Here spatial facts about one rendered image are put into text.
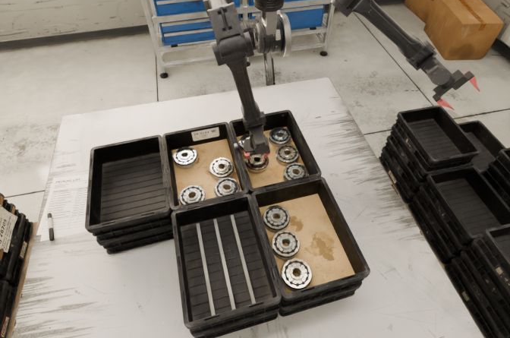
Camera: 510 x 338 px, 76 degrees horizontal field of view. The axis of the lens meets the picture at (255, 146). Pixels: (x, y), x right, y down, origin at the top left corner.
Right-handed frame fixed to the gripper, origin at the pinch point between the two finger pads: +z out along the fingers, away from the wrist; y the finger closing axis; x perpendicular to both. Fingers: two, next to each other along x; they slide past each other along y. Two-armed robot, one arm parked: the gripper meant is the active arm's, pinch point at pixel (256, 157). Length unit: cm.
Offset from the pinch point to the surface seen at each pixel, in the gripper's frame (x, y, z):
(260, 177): -7.8, 0.6, 4.0
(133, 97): 155, -92, 88
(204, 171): -1.0, -23.3, 3.9
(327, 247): -42.7, 20.0, 3.7
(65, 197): 3, -88, 16
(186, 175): -1.8, -31.2, 3.9
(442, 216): -17, 99, 49
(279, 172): -6.6, 9.1, 4.0
